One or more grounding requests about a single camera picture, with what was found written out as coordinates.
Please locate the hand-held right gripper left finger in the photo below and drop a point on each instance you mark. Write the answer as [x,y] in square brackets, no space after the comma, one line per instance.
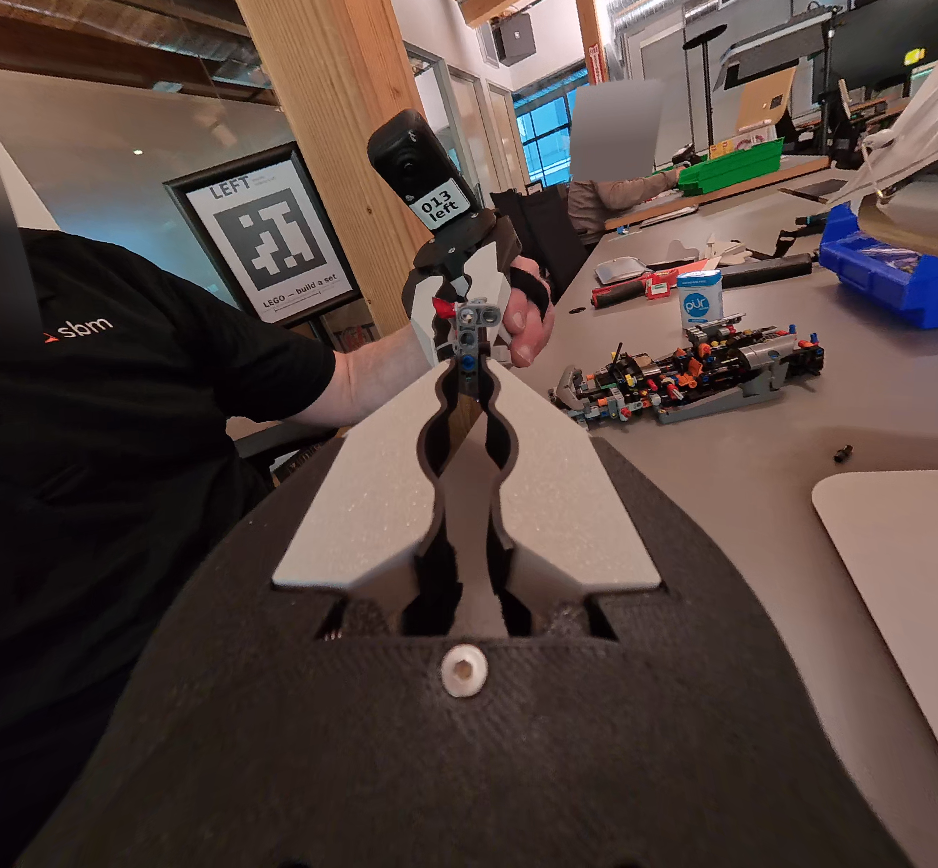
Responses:
[366,501]

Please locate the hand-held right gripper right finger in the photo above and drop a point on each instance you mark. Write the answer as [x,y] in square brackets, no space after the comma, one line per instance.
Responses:
[579,509]

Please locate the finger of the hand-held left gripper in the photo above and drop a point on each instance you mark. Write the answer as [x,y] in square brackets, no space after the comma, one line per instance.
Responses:
[423,325]
[491,278]

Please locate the small grey lego assembly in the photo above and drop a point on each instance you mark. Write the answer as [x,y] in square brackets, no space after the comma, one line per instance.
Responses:
[476,325]

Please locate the person's left forearm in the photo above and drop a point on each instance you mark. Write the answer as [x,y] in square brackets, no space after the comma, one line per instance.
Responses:
[381,377]

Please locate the lego car model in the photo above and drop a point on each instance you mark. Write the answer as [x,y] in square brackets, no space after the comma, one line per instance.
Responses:
[696,377]

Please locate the lego instruction booklet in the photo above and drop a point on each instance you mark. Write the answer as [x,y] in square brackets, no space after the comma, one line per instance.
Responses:
[901,135]

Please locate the person's left hand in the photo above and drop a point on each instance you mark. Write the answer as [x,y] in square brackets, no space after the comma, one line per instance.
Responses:
[531,333]

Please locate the black office chair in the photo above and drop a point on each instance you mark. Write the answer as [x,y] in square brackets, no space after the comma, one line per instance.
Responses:
[535,223]

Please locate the wooden pillar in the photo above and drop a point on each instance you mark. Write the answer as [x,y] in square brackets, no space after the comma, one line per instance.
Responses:
[330,76]

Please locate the grey flat pouch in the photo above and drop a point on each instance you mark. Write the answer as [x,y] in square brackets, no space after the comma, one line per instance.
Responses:
[619,270]

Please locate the red and black tool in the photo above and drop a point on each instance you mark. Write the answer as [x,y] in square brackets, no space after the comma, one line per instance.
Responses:
[630,292]

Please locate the framed marker sign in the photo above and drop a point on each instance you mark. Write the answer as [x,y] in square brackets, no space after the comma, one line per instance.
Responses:
[271,237]

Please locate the white gum canister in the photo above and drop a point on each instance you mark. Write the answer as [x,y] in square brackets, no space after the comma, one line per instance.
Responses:
[700,300]

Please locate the person's black shirt torso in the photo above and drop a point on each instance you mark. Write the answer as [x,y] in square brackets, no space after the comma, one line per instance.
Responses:
[110,443]

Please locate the green plastic bin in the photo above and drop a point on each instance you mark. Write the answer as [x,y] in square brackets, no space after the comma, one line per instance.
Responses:
[733,164]

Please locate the black floor lamp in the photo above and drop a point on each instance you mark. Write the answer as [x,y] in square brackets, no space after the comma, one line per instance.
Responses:
[705,76]

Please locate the white book stand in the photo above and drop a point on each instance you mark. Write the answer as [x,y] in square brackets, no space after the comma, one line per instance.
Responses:
[887,575]

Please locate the cardboard sheet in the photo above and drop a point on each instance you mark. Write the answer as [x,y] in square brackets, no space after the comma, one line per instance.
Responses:
[766,102]

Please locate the black framed grey panel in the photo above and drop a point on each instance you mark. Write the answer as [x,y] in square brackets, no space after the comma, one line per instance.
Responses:
[777,50]

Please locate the blue plastic bin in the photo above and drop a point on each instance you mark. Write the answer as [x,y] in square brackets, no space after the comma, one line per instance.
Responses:
[872,281]

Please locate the clear plastic bags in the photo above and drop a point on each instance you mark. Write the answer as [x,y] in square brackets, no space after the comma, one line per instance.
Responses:
[879,252]

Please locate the black monitor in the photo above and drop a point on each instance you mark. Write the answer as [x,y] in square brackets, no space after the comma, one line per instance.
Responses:
[879,32]

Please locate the black wall speaker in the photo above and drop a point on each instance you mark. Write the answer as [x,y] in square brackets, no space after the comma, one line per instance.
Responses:
[517,38]

